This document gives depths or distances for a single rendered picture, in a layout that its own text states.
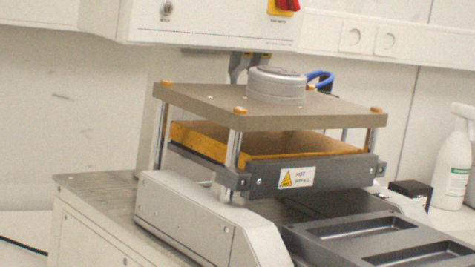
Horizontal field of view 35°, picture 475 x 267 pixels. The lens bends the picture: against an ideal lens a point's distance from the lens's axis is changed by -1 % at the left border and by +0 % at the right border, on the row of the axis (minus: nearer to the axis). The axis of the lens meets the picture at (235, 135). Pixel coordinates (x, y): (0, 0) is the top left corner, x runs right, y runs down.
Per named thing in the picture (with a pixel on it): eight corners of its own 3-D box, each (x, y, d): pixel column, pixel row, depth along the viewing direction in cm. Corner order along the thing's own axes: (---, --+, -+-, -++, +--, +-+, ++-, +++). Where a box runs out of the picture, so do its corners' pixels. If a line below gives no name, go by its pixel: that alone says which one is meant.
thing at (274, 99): (119, 136, 105) (131, 44, 102) (279, 130, 125) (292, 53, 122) (228, 190, 87) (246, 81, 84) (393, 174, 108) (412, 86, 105)
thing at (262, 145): (166, 148, 102) (176, 80, 100) (283, 143, 117) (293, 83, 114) (248, 188, 90) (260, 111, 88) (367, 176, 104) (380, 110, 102)
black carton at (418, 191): (382, 210, 168) (388, 181, 167) (407, 207, 174) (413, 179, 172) (402, 219, 164) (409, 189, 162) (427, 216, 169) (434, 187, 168)
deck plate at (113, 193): (51, 179, 113) (52, 173, 112) (228, 166, 135) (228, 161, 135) (250, 312, 79) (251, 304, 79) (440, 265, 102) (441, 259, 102)
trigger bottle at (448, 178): (419, 200, 181) (441, 100, 175) (443, 199, 185) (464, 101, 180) (446, 213, 174) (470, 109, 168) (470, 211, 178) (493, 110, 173)
